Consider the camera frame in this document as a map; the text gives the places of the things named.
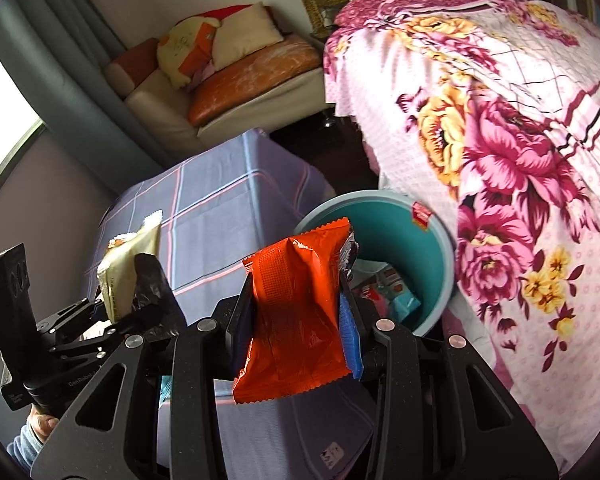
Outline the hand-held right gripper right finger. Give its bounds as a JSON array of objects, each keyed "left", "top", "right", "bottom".
[{"left": 337, "top": 280, "right": 561, "bottom": 480}]

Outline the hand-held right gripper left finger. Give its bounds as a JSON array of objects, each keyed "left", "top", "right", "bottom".
[{"left": 30, "top": 272, "right": 256, "bottom": 480}]

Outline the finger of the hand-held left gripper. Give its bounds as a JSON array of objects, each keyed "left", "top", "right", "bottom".
[
  {"left": 36, "top": 299, "right": 107, "bottom": 337},
  {"left": 52, "top": 306, "right": 164, "bottom": 357}
]

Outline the red-orange foil snack wrapper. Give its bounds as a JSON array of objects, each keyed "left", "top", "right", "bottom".
[{"left": 231, "top": 217, "right": 361, "bottom": 405}]

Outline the cream snack packet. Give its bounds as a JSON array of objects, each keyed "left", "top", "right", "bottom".
[{"left": 96, "top": 211, "right": 187, "bottom": 343}]

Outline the teal trash bin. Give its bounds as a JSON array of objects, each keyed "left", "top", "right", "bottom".
[{"left": 292, "top": 189, "right": 455, "bottom": 338}]

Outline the person's left forearm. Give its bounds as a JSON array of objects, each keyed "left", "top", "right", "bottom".
[{"left": 5, "top": 427, "right": 46, "bottom": 476}]

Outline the person's left hand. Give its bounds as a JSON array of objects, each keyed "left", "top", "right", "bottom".
[{"left": 27, "top": 402, "right": 61, "bottom": 443}]

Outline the purple plaid tablecloth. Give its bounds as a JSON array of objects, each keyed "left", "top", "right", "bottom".
[{"left": 82, "top": 127, "right": 376, "bottom": 480}]

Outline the window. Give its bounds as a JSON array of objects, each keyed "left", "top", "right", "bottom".
[{"left": 0, "top": 27, "right": 46, "bottom": 191}]

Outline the cream sofa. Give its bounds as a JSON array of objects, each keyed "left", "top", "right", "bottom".
[{"left": 104, "top": 5, "right": 326, "bottom": 153}]

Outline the pink floral blanket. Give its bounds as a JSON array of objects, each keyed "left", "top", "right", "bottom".
[{"left": 322, "top": 0, "right": 600, "bottom": 471}]

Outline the grey-blue curtain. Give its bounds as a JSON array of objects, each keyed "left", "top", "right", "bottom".
[{"left": 0, "top": 0, "right": 131, "bottom": 136}]

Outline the yellow and orange plush toy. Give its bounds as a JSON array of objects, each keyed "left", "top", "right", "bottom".
[{"left": 156, "top": 15, "right": 221, "bottom": 90}]

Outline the orange seat cushion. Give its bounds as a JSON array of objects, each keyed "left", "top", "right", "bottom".
[{"left": 187, "top": 35, "right": 323, "bottom": 127}]

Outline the cream pillow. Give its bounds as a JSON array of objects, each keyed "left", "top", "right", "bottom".
[{"left": 212, "top": 2, "right": 285, "bottom": 72}]

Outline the red pillow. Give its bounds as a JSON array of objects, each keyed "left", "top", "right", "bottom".
[{"left": 195, "top": 5, "right": 253, "bottom": 23}]

